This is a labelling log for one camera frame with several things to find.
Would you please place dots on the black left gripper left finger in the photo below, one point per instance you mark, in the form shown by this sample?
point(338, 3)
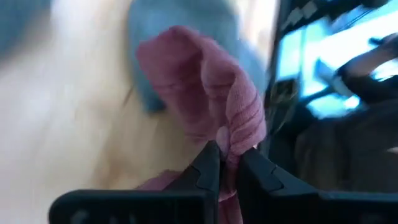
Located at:
point(186, 205)

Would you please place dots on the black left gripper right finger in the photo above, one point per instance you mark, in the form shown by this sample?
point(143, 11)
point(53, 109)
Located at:
point(280, 202)

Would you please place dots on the pink knit hat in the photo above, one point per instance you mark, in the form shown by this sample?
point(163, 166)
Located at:
point(199, 81)

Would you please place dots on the blue fabric cap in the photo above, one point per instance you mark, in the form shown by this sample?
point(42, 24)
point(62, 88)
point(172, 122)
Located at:
point(186, 15)

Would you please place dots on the grey-blue fabric item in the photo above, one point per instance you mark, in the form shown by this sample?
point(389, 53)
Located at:
point(18, 21)

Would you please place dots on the black metal frame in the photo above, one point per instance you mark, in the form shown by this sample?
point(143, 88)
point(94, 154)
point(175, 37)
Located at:
point(284, 62)

